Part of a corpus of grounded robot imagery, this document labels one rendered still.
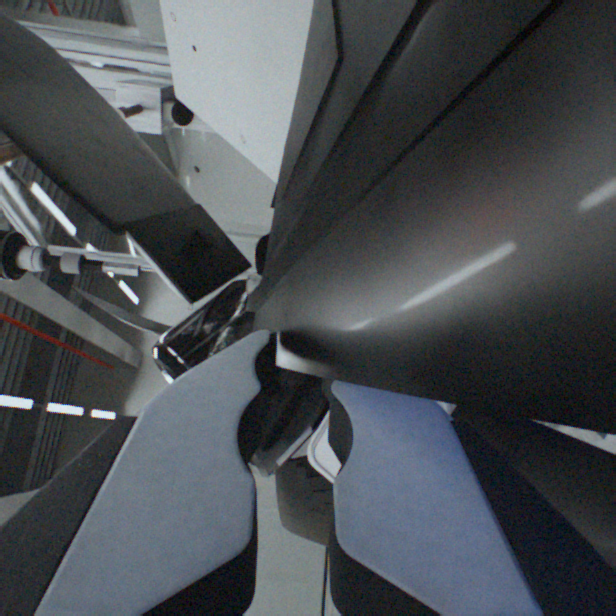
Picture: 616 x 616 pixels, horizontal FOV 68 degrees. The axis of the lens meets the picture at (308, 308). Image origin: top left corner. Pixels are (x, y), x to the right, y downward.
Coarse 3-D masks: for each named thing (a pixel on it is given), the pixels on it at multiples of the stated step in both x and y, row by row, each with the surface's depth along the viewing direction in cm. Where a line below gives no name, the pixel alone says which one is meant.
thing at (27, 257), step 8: (24, 248) 24; (32, 248) 24; (40, 248) 24; (16, 256) 23; (24, 256) 23; (32, 256) 23; (40, 256) 24; (24, 264) 24; (32, 264) 24; (40, 264) 24
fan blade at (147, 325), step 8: (88, 296) 54; (96, 304) 50; (104, 304) 53; (112, 312) 49; (120, 312) 51; (128, 312) 56; (128, 320) 46; (136, 320) 48; (144, 320) 51; (152, 320) 58; (144, 328) 44; (152, 328) 44; (160, 328) 45; (168, 328) 48
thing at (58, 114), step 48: (0, 48) 30; (48, 48) 39; (0, 96) 26; (48, 96) 32; (96, 96) 38; (48, 144) 28; (96, 144) 32; (144, 144) 38; (96, 192) 29; (144, 192) 33
